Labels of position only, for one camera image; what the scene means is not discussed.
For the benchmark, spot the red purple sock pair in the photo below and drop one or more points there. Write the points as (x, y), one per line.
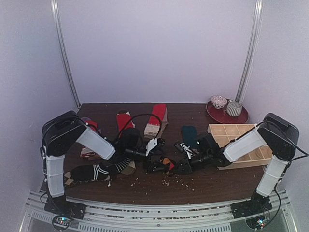
(86, 152)

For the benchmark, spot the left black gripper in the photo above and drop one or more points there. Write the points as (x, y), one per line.
(150, 167)

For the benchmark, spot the black red yellow argyle sock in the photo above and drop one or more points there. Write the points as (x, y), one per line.
(168, 165)

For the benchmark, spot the right aluminium frame post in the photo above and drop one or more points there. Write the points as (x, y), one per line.
(253, 42)

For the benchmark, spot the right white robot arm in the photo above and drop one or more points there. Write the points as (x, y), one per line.
(275, 132)

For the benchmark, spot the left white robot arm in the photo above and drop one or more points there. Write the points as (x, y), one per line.
(68, 129)

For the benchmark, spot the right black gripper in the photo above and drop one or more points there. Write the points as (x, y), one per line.
(186, 165)

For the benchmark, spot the white dotted bowl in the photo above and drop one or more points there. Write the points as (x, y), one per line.
(218, 101)

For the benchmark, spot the black white striped sock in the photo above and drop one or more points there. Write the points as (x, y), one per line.
(99, 171)

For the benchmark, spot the aluminium frame post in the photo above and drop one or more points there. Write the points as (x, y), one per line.
(253, 42)
(63, 52)

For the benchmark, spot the dark green christmas sock pair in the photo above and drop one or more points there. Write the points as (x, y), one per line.
(189, 135)

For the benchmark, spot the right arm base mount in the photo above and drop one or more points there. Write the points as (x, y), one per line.
(256, 211)

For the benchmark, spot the grey striped cup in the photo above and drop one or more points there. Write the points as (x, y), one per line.
(234, 109)

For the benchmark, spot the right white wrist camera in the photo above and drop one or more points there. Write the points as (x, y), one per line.
(183, 148)

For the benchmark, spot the left aluminium frame post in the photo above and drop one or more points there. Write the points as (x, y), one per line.
(63, 52)

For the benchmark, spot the wooden compartment tray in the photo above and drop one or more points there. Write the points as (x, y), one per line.
(242, 145)

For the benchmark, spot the red round plate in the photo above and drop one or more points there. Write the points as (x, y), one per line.
(221, 115)

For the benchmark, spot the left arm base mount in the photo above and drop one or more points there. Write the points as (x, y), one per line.
(65, 214)

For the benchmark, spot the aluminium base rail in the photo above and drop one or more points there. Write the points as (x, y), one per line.
(115, 217)

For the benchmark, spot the red white patterned sock pair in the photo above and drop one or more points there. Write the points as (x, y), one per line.
(123, 118)

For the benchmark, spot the red beige sock pair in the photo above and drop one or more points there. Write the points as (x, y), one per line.
(154, 129)

